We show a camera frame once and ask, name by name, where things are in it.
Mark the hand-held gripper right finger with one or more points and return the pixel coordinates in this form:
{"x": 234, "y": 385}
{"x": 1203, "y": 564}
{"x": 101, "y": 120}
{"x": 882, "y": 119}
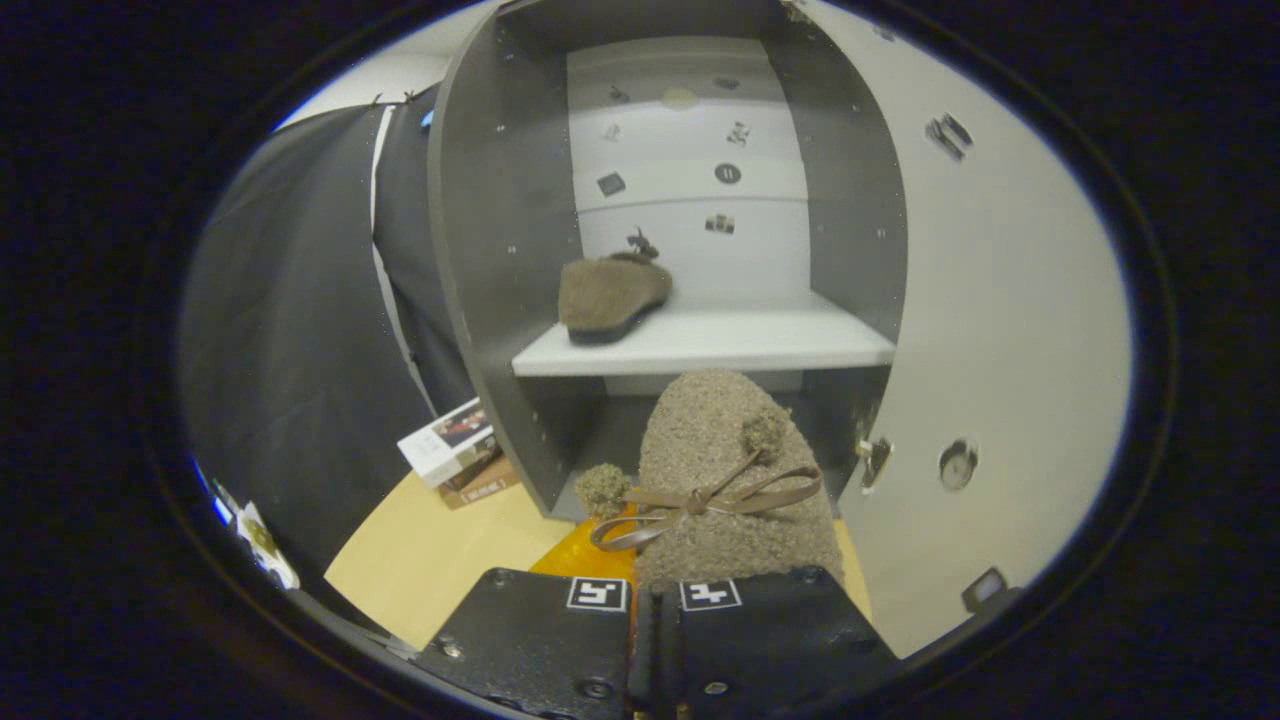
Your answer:
{"x": 780, "y": 640}

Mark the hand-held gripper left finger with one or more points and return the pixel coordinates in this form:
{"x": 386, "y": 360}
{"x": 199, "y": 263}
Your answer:
{"x": 540, "y": 640}

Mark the brown fuzzy shoe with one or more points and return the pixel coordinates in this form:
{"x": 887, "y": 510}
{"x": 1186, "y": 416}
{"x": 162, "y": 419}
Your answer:
{"x": 610, "y": 295}
{"x": 710, "y": 440}

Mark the grey shoe cabinet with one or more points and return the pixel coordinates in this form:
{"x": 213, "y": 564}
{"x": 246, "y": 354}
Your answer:
{"x": 500, "y": 250}

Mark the brown book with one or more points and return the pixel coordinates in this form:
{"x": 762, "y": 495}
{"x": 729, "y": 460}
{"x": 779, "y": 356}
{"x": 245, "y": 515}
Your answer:
{"x": 480, "y": 480}

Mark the black backdrop cloth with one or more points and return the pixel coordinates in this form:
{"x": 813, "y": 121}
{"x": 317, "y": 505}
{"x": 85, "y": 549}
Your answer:
{"x": 300, "y": 350}

